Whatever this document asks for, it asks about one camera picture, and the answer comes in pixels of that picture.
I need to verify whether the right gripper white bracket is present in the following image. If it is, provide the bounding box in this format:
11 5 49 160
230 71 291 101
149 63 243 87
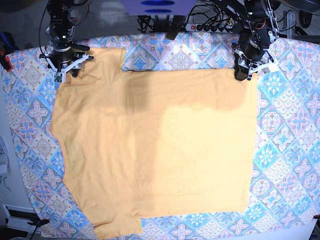
39 48 94 83

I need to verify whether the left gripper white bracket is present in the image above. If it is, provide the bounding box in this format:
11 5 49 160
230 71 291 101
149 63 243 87
234 42 279 81

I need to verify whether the yellow orange T-shirt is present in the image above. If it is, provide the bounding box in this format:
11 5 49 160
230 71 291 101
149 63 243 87
50 48 258 239

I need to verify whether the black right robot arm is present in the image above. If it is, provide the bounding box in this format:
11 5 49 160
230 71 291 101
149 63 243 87
39 0 94 83

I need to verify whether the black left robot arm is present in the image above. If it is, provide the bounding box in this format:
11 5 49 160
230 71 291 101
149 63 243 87
220 0 281 81

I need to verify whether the white power strip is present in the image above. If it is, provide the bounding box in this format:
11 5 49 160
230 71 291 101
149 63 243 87
184 23 233 33

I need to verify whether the red black clamp left top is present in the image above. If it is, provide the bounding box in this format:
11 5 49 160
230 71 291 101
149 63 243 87
0 32 13 72

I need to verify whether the red black clamp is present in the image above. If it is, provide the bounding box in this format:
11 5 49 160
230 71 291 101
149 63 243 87
27 218 50 228
0 32 13 72

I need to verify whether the black remote-like device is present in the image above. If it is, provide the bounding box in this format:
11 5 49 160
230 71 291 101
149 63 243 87
166 15 186 41

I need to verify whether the white box at left edge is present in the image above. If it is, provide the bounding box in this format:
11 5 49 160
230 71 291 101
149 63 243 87
0 136 11 176

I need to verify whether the patterned blue tile tablecloth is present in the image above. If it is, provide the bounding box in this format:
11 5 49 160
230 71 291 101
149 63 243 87
0 33 320 240

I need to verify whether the red black clamp bottom left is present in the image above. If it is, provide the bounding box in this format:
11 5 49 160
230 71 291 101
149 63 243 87
27 218 50 228

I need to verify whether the white vent panel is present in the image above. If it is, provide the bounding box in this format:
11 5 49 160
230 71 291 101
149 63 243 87
2 204 38 233

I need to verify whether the purple robot base plate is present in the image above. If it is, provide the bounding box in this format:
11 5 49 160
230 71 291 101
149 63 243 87
120 0 196 16

